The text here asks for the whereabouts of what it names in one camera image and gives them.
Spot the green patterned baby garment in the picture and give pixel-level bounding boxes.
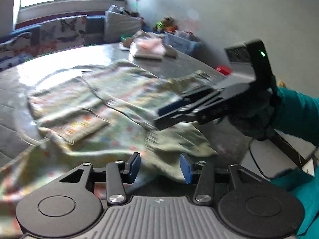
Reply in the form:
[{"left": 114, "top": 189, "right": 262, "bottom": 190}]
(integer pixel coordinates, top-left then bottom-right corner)
[{"left": 1, "top": 61, "right": 216, "bottom": 238}]

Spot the teal sleeved right forearm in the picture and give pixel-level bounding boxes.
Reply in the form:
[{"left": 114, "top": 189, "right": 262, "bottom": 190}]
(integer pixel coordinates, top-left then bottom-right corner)
[{"left": 275, "top": 87, "right": 319, "bottom": 147}]

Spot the dark gloved right hand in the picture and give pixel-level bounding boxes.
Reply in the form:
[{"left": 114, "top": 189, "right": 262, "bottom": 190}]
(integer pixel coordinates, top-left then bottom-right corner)
[{"left": 228, "top": 77, "right": 282, "bottom": 141}]

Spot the red round cap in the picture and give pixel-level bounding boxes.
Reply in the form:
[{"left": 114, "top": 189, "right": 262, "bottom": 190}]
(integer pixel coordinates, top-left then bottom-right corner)
[{"left": 216, "top": 66, "right": 232, "bottom": 76}]

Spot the beige crumpled garment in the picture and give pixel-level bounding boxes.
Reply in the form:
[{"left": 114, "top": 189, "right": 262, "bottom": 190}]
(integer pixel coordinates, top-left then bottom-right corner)
[{"left": 119, "top": 30, "right": 177, "bottom": 60}]

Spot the blue storage box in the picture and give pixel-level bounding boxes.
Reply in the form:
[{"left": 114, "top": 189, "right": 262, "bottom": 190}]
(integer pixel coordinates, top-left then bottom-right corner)
[{"left": 163, "top": 32, "right": 202, "bottom": 57}]

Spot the pink white folded cloth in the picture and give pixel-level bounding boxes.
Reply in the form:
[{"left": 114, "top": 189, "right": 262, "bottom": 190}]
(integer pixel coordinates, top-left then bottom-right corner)
[{"left": 129, "top": 38, "right": 166, "bottom": 60}]

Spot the plush toy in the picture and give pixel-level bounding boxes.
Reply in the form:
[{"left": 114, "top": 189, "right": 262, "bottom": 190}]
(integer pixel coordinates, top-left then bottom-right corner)
[{"left": 153, "top": 17, "right": 178, "bottom": 33}]

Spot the green plastic bowl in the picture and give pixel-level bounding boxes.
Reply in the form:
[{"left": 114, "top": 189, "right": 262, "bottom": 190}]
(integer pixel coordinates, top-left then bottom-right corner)
[{"left": 120, "top": 35, "right": 132, "bottom": 43}]

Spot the grey pillow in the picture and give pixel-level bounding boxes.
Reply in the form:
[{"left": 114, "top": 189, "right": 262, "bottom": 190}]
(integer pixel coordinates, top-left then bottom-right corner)
[{"left": 103, "top": 5, "right": 142, "bottom": 43}]

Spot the blue sofa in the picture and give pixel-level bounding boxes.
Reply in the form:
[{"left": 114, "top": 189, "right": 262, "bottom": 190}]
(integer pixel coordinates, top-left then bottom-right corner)
[{"left": 0, "top": 15, "right": 108, "bottom": 73}]

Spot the right butterfly cushion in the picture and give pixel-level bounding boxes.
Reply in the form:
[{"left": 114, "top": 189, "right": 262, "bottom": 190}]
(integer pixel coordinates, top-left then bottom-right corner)
[{"left": 39, "top": 15, "right": 87, "bottom": 54}]

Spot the butterfly cushion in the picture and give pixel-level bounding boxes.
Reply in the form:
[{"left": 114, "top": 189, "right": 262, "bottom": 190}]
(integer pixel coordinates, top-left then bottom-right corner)
[
  {"left": 0, "top": 32, "right": 33, "bottom": 72},
  {"left": 39, "top": 15, "right": 87, "bottom": 54}
]

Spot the left butterfly cushion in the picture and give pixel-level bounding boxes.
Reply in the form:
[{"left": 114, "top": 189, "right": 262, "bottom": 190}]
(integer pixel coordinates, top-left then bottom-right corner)
[{"left": 0, "top": 32, "right": 33, "bottom": 72}]

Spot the black cable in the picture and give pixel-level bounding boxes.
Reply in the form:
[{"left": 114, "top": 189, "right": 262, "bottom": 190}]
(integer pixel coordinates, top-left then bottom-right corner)
[{"left": 248, "top": 139, "right": 295, "bottom": 180}]

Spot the black camera module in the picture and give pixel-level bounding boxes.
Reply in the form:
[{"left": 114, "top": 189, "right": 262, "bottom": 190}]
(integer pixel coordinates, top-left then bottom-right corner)
[{"left": 224, "top": 39, "right": 277, "bottom": 94}]

